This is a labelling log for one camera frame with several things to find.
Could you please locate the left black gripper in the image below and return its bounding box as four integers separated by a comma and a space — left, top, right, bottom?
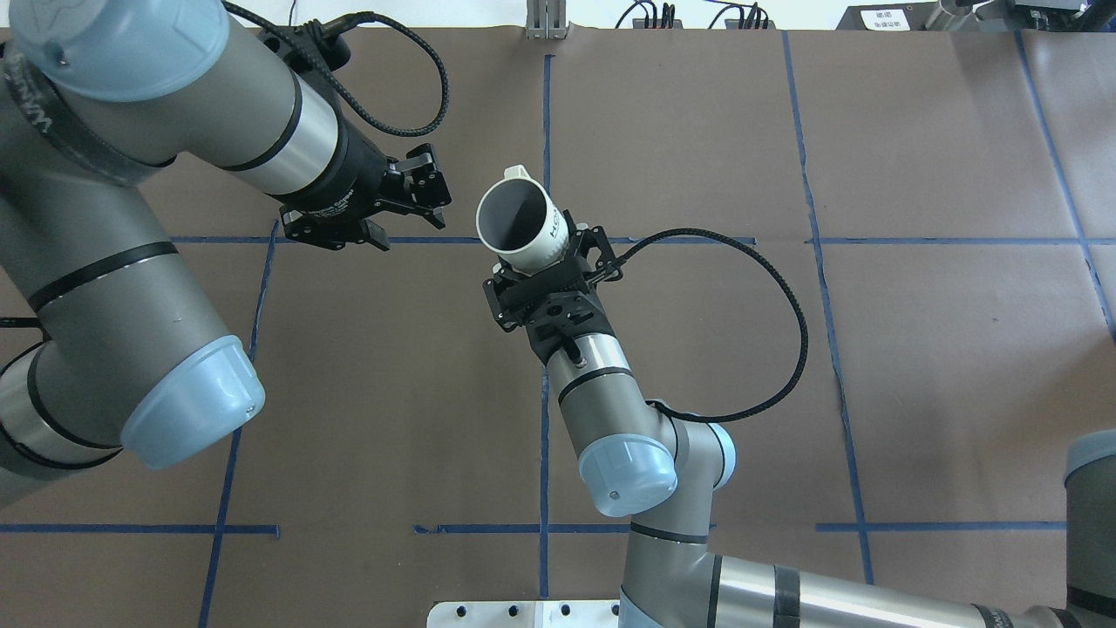
280, 118, 452, 251

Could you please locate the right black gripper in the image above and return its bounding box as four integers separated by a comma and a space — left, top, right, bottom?
482, 211, 624, 365

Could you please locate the white ribbed HOME mug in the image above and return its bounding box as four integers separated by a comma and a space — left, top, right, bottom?
475, 166, 570, 276

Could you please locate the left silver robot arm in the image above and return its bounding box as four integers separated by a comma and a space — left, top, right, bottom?
3, 1, 451, 505

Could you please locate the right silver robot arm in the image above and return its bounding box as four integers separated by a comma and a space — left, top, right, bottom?
477, 204, 1113, 627

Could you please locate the black power strip left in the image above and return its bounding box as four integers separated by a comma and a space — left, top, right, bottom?
613, 1, 684, 31

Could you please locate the black power strip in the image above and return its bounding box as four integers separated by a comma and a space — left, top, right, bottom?
706, 1, 777, 31
613, 1, 684, 31

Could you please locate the black power strip right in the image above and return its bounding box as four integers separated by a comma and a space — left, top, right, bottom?
706, 1, 777, 31

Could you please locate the brown paper table mat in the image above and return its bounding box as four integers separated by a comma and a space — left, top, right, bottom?
3, 27, 1113, 627

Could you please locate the dark box with label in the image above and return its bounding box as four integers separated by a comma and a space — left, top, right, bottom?
834, 1, 937, 32

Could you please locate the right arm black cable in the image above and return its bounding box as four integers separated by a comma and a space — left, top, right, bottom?
602, 229, 810, 424

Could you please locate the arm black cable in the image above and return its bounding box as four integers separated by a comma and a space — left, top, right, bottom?
222, 0, 451, 139
602, 229, 810, 424

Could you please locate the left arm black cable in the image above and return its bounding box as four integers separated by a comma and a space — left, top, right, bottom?
222, 0, 451, 139

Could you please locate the grey aluminium frame post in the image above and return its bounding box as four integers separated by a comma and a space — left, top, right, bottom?
525, 0, 569, 41

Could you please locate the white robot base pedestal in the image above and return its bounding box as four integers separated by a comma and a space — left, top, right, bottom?
426, 599, 619, 627

